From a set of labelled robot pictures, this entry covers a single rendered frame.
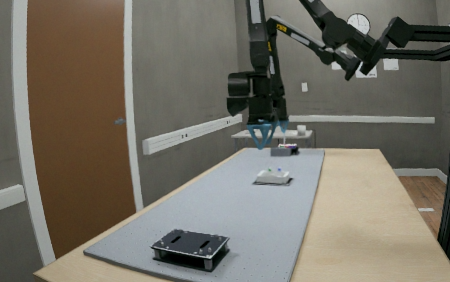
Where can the white grid rack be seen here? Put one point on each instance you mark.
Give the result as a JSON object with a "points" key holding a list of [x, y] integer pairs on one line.
{"points": [[267, 178]]}

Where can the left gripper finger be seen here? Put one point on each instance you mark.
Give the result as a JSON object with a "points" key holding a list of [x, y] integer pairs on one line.
{"points": [[265, 127], [272, 131]]}

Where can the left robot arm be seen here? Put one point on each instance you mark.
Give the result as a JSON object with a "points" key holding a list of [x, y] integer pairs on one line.
{"points": [[336, 31]]}

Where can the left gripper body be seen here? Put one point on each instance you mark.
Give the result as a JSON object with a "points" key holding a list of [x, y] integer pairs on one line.
{"points": [[267, 113]]}

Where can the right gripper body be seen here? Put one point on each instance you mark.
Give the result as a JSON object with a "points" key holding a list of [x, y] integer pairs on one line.
{"points": [[284, 114]]}

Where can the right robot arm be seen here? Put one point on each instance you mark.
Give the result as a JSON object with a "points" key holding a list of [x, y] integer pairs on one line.
{"points": [[326, 54]]}

